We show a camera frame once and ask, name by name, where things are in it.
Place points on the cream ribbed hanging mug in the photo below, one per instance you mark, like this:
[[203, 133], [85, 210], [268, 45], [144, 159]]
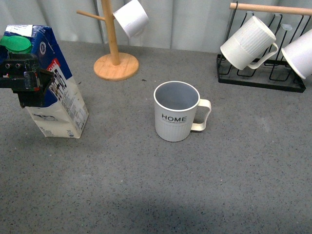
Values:
[[250, 46]]

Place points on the white mug black handle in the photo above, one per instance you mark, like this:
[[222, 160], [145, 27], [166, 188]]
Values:
[[298, 55]]

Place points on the white mug on tree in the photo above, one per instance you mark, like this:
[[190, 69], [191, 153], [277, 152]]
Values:
[[132, 18]]

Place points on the blue white milk carton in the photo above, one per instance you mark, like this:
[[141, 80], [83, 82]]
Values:
[[64, 113]]

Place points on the wooden mug tree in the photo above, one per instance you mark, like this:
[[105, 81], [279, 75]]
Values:
[[114, 66]]

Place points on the black wire mug rack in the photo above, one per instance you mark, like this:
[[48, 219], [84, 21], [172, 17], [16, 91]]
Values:
[[274, 73]]

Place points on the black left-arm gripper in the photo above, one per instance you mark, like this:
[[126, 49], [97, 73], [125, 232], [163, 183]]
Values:
[[23, 75]]

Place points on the cream HOME mug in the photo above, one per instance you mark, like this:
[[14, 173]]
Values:
[[176, 103]]

